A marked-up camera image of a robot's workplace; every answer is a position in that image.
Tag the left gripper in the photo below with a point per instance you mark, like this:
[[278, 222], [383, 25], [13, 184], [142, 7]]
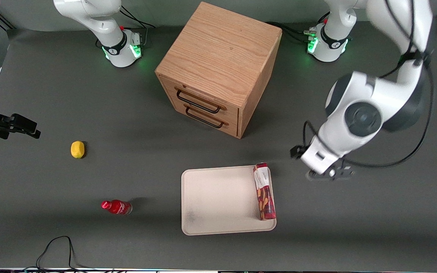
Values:
[[294, 152]]

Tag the red cookie box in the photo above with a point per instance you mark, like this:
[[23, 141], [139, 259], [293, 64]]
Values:
[[266, 197]]

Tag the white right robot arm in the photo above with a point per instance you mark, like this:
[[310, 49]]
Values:
[[104, 26]]

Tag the beige plastic tray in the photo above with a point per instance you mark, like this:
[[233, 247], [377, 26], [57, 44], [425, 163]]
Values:
[[218, 201]]

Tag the yellow lemon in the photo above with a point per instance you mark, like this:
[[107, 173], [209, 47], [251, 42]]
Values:
[[77, 149]]

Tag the wooden drawer front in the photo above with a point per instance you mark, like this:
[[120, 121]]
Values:
[[203, 94], [224, 127]]

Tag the red plastic bottle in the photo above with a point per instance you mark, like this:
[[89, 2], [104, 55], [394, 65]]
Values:
[[118, 207]]

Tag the wooden drawer cabinet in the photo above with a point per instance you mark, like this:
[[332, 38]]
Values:
[[222, 49]]

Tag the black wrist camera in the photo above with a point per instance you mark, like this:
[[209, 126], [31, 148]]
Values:
[[296, 151]]

